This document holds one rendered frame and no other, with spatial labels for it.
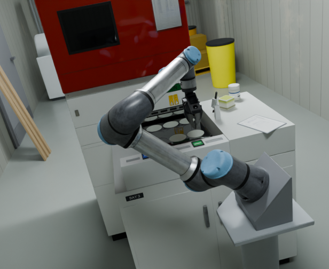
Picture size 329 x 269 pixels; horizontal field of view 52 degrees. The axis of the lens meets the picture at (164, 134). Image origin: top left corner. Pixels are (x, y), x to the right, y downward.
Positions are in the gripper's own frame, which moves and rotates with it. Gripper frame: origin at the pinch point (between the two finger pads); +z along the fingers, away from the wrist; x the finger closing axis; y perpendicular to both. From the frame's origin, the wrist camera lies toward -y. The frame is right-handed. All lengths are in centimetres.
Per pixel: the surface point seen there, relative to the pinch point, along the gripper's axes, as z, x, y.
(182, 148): 10.1, 8.1, 0.7
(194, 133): 15.8, -3.6, 26.1
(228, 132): 9.2, -17.9, 5.0
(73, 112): -2, 65, 57
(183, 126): 15.8, 0.2, 40.1
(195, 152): 11.8, 2.6, -4.3
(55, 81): 69, 160, 496
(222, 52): 47, -122, 356
